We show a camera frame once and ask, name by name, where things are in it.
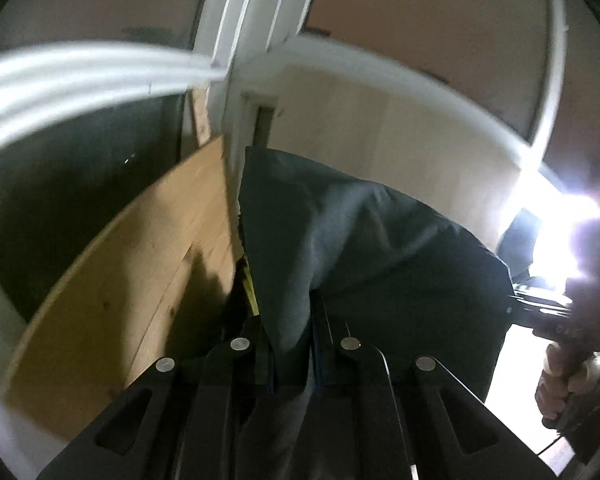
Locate dark green pants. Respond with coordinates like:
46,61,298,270
237,146,513,480

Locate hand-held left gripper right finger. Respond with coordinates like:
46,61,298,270
300,290,556,480

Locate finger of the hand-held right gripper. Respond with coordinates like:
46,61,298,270
505,292,573,330

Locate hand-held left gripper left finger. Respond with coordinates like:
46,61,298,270
35,315,276,480

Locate wooden board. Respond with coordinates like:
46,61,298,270
5,132,253,441

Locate ring light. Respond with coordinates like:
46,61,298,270
510,170,600,286

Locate person's right hand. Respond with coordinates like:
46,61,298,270
535,342,600,423

